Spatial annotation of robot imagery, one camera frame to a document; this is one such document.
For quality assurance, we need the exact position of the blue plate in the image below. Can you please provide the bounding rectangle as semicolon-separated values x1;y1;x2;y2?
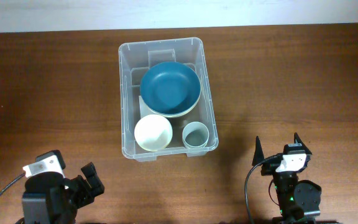
139;61;202;115

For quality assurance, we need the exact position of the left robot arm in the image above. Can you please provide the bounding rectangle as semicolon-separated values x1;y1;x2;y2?
22;150;105;224

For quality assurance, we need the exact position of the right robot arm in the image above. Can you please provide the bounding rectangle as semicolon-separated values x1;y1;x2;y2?
252;133;322;223

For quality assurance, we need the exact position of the clear plastic storage container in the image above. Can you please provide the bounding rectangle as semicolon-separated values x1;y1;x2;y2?
118;37;219;162

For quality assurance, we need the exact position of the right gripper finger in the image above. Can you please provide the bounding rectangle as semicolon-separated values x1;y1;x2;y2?
294;133;311;155
252;136;265;166

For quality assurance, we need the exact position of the grey cup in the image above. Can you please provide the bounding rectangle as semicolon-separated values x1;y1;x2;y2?
182;121;209;148

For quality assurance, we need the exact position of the white small bowl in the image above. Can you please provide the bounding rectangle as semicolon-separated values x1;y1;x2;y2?
134;114;173;152

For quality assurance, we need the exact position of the cream plate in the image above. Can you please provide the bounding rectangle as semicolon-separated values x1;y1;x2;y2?
141;90;201;118

